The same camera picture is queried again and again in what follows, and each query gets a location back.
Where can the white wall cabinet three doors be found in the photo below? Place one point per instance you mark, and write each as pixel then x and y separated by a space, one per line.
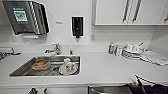
pixel 110 11

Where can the blue dish soap bottle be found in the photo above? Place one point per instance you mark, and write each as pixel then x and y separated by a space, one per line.
pixel 111 49

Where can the white wall outlet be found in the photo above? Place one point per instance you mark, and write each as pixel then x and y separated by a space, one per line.
pixel 92 37

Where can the black soap dispenser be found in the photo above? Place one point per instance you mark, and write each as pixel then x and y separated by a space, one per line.
pixel 77 26

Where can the grey paper towel dispenser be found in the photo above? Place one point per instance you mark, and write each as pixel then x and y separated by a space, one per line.
pixel 23 16

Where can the small chrome sink button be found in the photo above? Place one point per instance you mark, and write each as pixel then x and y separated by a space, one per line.
pixel 70 52

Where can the orange sponge container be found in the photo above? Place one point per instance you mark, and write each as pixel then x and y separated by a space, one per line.
pixel 41 64

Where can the small white bottle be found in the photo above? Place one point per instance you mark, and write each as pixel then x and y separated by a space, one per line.
pixel 118 50

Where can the chrome sink faucet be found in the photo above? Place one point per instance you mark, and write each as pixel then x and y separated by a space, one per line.
pixel 55 50

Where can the stainless steel sink basin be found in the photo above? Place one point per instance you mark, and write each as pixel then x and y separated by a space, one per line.
pixel 21 71

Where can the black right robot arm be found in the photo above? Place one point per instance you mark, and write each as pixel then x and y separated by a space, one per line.
pixel 156 89

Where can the white plate stack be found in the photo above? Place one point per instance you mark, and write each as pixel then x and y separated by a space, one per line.
pixel 131 55

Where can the white base cabinet with doors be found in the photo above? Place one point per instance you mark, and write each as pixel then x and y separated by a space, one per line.
pixel 13 91

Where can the stainless steel dishwasher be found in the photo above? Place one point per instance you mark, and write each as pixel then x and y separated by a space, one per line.
pixel 106 90

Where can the white mug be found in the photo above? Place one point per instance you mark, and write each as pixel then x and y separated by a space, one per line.
pixel 67 64

